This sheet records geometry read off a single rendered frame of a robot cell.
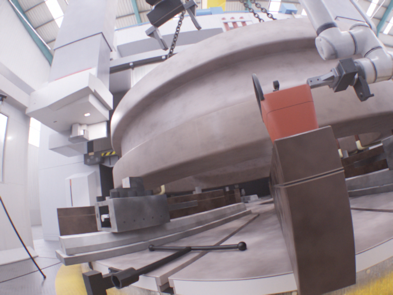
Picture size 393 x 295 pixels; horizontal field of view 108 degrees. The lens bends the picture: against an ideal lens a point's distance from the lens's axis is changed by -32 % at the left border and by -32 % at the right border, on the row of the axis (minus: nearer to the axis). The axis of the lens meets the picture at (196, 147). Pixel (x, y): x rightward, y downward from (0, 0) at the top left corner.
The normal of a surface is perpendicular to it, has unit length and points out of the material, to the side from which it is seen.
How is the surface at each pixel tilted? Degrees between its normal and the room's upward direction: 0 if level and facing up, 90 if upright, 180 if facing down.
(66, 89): 90
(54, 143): 90
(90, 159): 90
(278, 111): 97
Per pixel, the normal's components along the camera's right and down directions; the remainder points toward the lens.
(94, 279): 0.81, -0.28
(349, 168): -0.89, 0.04
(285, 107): -0.30, -0.04
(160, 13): -0.33, 0.24
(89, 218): 0.42, -0.30
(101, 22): -0.02, -0.25
